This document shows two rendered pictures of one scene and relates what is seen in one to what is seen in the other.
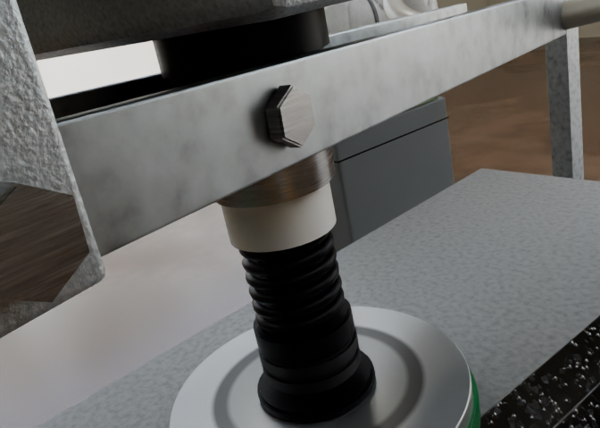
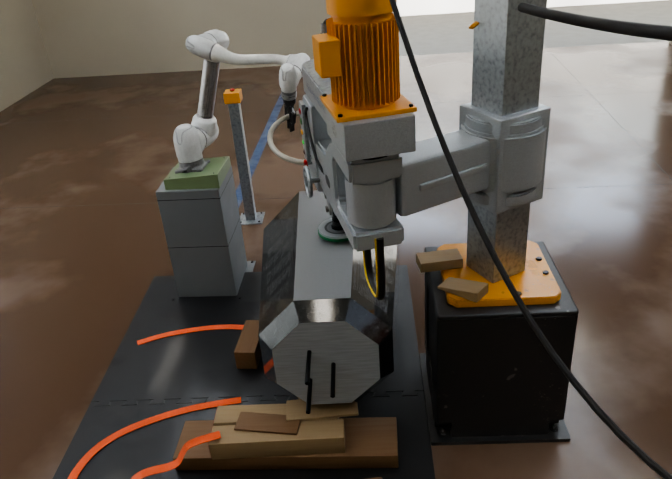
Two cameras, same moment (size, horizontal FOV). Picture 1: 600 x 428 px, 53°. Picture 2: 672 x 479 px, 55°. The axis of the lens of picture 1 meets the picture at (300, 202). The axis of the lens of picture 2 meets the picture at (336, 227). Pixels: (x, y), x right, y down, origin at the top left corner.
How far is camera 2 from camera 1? 294 cm
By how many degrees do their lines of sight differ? 47
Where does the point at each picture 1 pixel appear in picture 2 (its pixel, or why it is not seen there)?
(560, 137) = (242, 168)
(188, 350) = (300, 237)
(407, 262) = (315, 213)
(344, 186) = (221, 207)
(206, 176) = not seen: hidden behind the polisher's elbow
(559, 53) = (238, 132)
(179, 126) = not seen: hidden behind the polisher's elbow
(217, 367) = (323, 230)
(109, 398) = (300, 245)
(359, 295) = (316, 221)
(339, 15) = (197, 139)
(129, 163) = not seen: hidden behind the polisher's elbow
